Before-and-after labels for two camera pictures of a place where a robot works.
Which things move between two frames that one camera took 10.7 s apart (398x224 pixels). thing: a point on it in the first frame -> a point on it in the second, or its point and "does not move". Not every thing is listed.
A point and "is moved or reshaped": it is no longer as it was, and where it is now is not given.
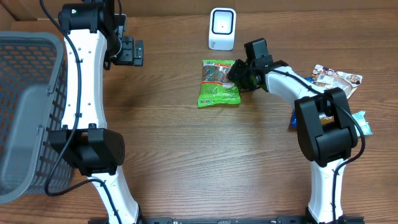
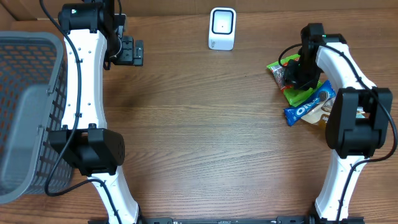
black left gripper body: [126, 54] does not move
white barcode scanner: [222, 28] does not move
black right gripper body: [240, 75] -> [305, 74]
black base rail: [232, 221] does not move
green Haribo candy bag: [216, 88] is moved or reshaped
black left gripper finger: [138, 58] does not move
